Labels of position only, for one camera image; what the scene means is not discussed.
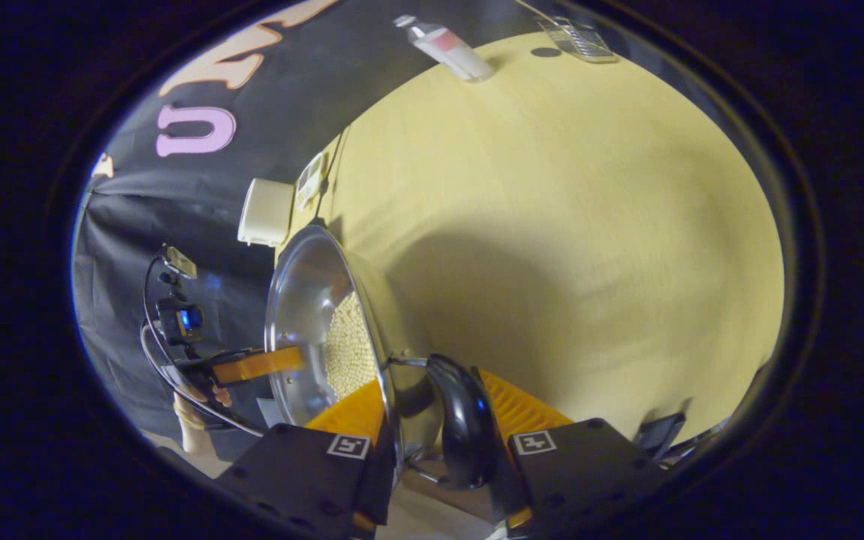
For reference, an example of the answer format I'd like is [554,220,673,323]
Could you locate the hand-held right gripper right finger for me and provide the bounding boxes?
[477,367,673,530]

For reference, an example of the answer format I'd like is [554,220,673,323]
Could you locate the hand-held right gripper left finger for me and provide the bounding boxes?
[214,379,395,537]

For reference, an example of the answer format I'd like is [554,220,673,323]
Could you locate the steel pot with black handle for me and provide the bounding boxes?
[265,223,500,492]

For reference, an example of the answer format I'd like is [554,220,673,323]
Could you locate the black backdrop cloth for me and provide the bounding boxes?
[72,0,523,451]

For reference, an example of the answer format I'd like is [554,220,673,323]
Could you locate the white toaster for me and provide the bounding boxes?
[237,178,296,248]

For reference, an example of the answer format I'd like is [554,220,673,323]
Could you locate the white divided dish of beans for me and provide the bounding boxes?
[295,152,328,212]

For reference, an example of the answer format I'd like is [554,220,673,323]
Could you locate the white bottle with red label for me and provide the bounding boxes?
[393,13,496,83]

